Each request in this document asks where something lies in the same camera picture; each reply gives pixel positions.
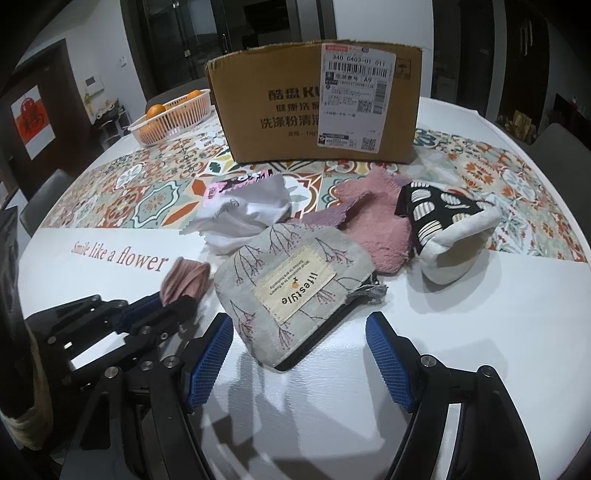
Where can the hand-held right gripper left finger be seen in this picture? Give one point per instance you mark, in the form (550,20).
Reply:
(208,364)

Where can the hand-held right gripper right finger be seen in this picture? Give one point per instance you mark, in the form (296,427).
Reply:
(390,364)

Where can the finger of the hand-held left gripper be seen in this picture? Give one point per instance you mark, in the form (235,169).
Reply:
(138,310)
(178,307)

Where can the pink fabric hair band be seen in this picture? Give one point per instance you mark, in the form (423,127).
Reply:
(182,279)

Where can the grey floral fabric pouch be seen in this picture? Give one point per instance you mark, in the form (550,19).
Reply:
(272,286)

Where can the white cloth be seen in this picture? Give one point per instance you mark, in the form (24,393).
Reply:
(244,214)

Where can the tile pattern tablecloth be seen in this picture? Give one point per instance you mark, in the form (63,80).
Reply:
(152,194)

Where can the pink printed packet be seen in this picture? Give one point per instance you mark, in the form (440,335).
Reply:
(228,187)

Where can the pink fluffy towel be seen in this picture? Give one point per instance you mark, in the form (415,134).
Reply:
(376,221)

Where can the black white patterned fabric pouch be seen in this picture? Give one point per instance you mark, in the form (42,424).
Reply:
(443,221)

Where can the purple cloth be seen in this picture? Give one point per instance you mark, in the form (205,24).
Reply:
(318,218)

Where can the red door poster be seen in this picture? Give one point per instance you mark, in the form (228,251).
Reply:
(31,121)

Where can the white plastic basket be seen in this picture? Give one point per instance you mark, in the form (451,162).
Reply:
(178,117)

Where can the shoe rack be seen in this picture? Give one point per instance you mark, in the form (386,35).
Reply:
(111,120)

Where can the orange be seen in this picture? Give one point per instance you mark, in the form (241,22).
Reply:
(155,111)
(194,96)

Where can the cardboard box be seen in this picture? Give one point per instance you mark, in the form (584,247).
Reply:
(286,106)

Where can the dark glass door cabinet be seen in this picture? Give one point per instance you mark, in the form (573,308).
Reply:
(207,41)

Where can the white wall panel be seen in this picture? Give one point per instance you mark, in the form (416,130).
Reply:
(91,86)

